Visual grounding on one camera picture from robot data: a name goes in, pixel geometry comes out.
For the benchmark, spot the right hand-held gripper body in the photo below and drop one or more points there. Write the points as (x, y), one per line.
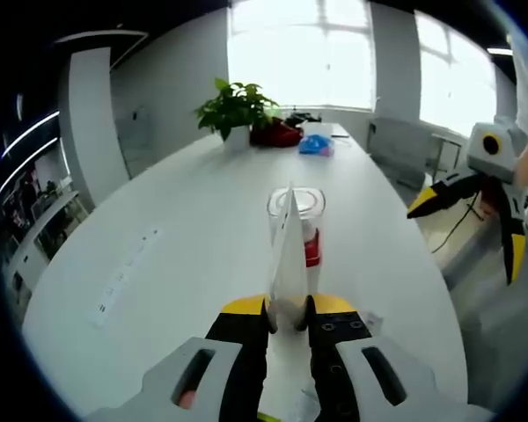
(493, 149)

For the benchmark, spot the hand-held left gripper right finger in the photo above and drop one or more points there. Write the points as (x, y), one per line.
(334, 351)

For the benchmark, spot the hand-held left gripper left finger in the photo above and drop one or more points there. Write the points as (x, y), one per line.
(237, 360)

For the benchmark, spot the white skincare tube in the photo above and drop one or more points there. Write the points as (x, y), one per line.
(292, 264)

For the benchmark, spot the red-collar skincare pump bottle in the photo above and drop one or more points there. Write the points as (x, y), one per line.
(313, 250)

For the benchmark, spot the grey chair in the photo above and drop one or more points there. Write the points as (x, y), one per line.
(398, 149)

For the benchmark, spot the blue plastic bag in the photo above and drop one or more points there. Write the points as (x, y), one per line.
(317, 145)

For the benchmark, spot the white table socket panel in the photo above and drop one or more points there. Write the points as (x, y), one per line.
(123, 277)

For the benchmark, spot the black tangled device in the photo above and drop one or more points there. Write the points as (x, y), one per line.
(303, 118)

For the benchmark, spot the red flower pot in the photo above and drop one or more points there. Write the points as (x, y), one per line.
(275, 134)

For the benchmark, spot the white plant pot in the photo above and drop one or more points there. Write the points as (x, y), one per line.
(238, 138)

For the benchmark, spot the green potted plant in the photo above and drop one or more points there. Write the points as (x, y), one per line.
(237, 105)

